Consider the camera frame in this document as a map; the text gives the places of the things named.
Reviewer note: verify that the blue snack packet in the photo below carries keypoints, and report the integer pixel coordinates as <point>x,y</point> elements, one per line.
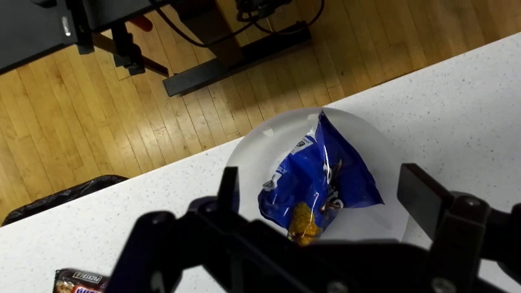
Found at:
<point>320,185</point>

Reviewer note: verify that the brown candy bar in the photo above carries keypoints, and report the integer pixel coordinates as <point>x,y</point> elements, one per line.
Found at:
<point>76,283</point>

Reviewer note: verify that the black metal stand base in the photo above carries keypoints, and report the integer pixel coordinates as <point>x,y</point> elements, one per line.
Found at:
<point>234,63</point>

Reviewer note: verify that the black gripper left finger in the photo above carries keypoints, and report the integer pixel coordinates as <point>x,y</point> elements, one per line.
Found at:
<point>180,255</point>

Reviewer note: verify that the black table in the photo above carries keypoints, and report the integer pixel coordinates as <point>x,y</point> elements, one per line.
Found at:
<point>34,27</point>

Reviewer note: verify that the black trash bag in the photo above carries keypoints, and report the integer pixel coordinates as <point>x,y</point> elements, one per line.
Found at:
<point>60,196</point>

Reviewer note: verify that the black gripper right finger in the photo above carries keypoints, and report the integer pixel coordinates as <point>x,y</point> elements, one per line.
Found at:
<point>462,234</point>

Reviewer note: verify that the clear plastic bowl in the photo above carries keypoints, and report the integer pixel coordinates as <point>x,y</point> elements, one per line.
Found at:
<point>262,152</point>

